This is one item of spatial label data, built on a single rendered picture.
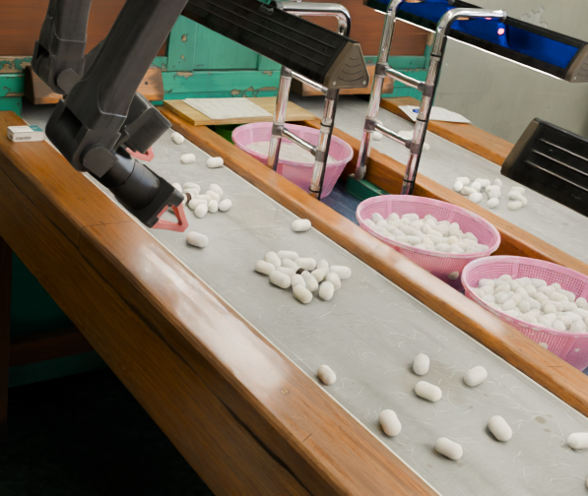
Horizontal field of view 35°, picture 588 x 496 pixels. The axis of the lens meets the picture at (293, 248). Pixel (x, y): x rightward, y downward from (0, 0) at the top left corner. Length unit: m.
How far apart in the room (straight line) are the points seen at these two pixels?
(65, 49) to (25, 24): 0.51
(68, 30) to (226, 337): 0.56
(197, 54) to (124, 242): 0.84
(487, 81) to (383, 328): 2.62
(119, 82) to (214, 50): 1.06
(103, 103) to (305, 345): 0.42
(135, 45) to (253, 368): 0.42
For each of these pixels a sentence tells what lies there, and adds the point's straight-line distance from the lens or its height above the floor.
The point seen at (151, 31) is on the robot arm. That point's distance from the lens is 1.15.
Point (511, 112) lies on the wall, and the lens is 4.07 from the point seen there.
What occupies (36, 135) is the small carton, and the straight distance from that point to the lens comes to 1.85.
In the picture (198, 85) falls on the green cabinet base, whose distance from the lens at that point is 2.21.
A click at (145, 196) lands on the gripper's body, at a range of 1.30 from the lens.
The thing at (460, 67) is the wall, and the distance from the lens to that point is 3.78.
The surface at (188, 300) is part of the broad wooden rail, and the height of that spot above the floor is 0.76.
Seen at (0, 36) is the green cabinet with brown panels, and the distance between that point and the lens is 2.00.
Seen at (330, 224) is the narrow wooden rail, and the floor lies 0.76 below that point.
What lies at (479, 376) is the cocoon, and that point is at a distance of 1.28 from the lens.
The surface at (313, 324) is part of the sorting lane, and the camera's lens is 1.34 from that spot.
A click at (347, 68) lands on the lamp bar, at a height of 1.07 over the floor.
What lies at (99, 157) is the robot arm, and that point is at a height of 0.97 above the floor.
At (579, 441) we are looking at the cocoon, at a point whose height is 0.76.
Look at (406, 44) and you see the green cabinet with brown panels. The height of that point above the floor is 0.90.
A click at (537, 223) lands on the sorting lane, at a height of 0.74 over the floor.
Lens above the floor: 1.38
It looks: 24 degrees down
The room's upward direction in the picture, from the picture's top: 10 degrees clockwise
